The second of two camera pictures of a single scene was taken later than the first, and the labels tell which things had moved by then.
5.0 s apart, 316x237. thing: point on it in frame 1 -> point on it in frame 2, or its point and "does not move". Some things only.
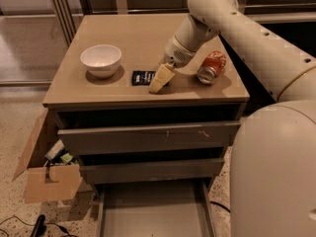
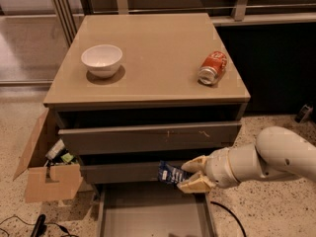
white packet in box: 57,147 does not move
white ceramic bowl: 101,60 does not move
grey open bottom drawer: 178,208 does not move
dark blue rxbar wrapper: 142,77 -> 172,174
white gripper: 175,55 -> 218,166
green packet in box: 66,157 does not move
